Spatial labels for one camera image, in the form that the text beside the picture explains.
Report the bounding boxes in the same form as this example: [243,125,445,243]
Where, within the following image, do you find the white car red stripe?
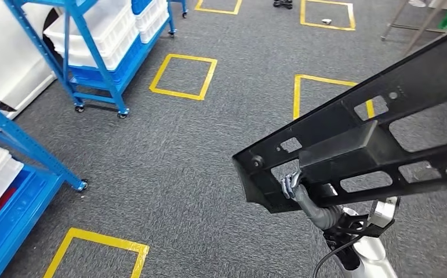
[0,0,59,120]

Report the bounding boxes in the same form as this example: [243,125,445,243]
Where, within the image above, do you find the black camera cable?
[312,235,368,278]

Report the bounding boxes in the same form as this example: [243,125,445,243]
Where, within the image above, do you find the blue rack on casters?
[3,0,178,120]
[168,0,190,19]

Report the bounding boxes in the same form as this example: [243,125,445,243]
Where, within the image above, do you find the blue metal shelf rack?
[0,93,89,278]

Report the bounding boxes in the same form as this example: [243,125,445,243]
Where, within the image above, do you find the black plastic frame part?
[231,23,447,214]

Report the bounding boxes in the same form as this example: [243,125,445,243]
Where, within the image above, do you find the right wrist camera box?
[357,196,401,239]

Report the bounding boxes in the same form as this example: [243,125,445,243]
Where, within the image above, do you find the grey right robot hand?
[281,170,319,220]

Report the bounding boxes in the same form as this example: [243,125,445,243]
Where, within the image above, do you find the yellow floor tape square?
[148,53,219,102]
[42,227,151,278]

